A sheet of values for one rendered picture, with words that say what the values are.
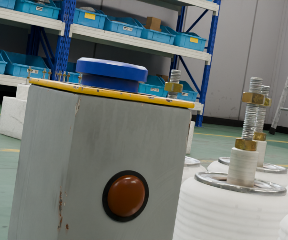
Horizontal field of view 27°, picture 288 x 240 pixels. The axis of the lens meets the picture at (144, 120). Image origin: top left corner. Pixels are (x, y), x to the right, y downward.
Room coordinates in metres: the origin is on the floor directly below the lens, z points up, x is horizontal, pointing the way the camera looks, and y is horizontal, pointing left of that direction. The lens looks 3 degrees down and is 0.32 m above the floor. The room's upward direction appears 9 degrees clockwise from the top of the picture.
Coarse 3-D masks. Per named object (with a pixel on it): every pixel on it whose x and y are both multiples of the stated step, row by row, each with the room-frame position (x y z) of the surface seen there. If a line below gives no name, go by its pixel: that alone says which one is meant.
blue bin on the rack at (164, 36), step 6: (138, 24) 6.02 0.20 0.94; (144, 24) 6.46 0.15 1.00; (144, 30) 5.94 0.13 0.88; (150, 30) 5.89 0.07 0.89; (162, 30) 6.28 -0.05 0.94; (144, 36) 5.93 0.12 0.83; (150, 36) 5.91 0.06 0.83; (156, 36) 5.96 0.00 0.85; (162, 36) 6.01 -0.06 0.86; (168, 36) 6.06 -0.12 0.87; (174, 36) 6.10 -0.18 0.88; (162, 42) 6.03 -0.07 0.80; (168, 42) 6.07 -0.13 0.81
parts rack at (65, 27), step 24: (72, 0) 5.28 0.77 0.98; (144, 0) 6.50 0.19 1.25; (168, 0) 6.55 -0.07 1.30; (192, 0) 6.16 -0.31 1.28; (216, 0) 6.40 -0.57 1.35; (24, 24) 5.63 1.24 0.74; (48, 24) 5.15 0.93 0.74; (72, 24) 5.29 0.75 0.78; (192, 24) 6.67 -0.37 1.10; (216, 24) 6.42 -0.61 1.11; (48, 48) 5.49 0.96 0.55; (144, 48) 6.56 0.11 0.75; (168, 48) 6.02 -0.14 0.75
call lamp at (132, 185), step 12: (120, 180) 0.30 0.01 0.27; (132, 180) 0.30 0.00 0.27; (108, 192) 0.30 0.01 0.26; (120, 192) 0.30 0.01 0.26; (132, 192) 0.30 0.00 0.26; (144, 192) 0.31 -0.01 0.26; (108, 204) 0.30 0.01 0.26; (120, 204) 0.30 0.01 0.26; (132, 204) 0.30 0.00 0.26; (120, 216) 0.30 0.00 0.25
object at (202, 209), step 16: (192, 192) 0.46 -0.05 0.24; (208, 192) 0.45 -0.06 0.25; (224, 192) 0.45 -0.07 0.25; (240, 192) 0.45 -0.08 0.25; (192, 208) 0.46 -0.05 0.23; (208, 208) 0.45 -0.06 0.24; (224, 208) 0.44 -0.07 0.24; (240, 208) 0.44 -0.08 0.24; (256, 208) 0.44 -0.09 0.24; (272, 208) 0.45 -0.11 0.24; (176, 224) 0.48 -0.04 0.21; (192, 224) 0.46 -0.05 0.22; (208, 224) 0.45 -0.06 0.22; (224, 224) 0.44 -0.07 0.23; (240, 224) 0.44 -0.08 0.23; (256, 224) 0.44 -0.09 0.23; (272, 224) 0.45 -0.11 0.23
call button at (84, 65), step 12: (84, 60) 0.32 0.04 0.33; (96, 60) 0.32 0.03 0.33; (108, 60) 0.32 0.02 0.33; (84, 72) 0.32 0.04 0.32; (96, 72) 0.32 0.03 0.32; (108, 72) 0.31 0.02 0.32; (120, 72) 0.32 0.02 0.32; (132, 72) 0.32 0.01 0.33; (144, 72) 0.33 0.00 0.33; (84, 84) 0.33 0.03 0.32; (96, 84) 0.32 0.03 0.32; (108, 84) 0.32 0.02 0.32; (120, 84) 0.32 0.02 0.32; (132, 84) 0.32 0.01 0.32
